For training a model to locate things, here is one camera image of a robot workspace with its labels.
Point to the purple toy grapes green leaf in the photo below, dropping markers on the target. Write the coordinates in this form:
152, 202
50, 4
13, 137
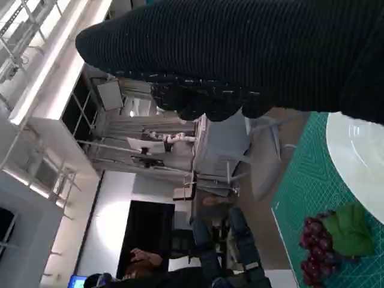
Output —
318, 243

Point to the white plate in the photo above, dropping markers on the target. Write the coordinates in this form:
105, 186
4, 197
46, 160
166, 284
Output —
354, 159

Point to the white desk monitor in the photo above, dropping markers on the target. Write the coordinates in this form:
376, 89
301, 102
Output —
150, 145

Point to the grey curtain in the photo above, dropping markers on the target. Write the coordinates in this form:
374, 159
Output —
126, 126

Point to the large black screen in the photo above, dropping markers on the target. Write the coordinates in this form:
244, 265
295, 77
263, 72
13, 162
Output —
147, 228

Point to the white board panel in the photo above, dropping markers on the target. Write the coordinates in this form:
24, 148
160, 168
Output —
110, 94

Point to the seated person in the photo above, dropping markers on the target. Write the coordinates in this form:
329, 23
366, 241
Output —
240, 237

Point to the black gridded window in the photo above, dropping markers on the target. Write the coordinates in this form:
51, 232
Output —
78, 114

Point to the green cutting mat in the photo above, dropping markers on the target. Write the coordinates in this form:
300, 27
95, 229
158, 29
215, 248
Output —
306, 186

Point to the standing person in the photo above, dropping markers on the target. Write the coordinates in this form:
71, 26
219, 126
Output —
279, 279

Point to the laptop with blue screen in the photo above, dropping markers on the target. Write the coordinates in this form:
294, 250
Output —
77, 282

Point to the grey chair white frame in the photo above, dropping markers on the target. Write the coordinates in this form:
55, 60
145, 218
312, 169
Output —
267, 168

